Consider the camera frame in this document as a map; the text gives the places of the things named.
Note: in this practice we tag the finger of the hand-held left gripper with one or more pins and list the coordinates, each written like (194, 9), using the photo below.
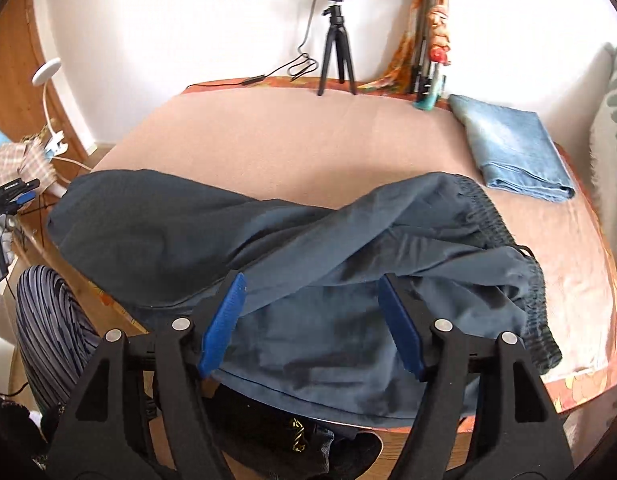
(18, 191)

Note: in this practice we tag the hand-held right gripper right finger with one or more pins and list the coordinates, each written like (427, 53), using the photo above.
(401, 325)

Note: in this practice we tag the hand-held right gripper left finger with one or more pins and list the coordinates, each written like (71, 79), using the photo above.
(223, 325)

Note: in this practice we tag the dark grey pants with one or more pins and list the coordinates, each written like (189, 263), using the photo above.
(313, 270)

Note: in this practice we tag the checked cloth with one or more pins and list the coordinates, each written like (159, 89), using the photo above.
(23, 157)

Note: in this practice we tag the person's striped trouser leg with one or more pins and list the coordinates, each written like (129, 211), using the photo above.
(53, 330)

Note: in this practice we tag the white clip lamp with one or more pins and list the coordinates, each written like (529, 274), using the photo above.
(46, 71)

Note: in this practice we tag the black cloth yellow print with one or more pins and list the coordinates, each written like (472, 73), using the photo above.
(298, 440)

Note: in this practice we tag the pink blanket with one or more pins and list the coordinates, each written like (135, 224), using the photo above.
(288, 150)

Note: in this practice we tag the folded blue jeans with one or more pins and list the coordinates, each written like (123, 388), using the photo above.
(508, 145)

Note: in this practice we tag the teal plastic item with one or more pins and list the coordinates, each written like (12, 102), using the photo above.
(428, 102)

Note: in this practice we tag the bundle of folded tripods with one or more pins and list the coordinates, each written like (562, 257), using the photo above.
(419, 67)

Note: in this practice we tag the orange floral cloth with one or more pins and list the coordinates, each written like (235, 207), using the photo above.
(403, 50)

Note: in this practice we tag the white cushion green pattern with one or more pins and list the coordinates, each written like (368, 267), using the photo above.
(613, 135)

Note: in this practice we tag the black mini tripod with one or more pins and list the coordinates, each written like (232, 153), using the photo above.
(333, 30)

